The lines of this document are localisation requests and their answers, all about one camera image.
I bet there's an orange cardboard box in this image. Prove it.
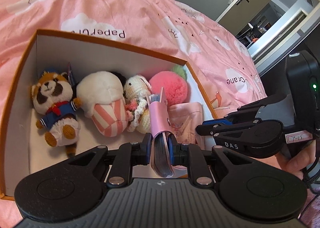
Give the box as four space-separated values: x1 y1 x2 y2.
1 30 216 199

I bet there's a pink green pompom peach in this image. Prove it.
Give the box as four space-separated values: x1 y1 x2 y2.
149 65 188 106

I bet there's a pink fabric pouch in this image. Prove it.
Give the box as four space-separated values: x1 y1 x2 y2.
168 102 205 149

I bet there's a black cable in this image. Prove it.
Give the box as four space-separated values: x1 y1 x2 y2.
298 162 320 218

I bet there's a pink leather card holder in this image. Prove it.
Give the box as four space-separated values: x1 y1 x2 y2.
148 87 174 178

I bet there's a red panda sailor plush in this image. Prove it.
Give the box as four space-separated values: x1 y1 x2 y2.
31 70 82 158

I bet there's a white crochet bunny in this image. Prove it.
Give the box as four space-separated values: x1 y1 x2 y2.
124 75 151 134

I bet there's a white ice cream plush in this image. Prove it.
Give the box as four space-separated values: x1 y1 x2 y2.
76 71 129 137

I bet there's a person's right hand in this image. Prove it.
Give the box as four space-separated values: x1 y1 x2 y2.
285 140 316 179

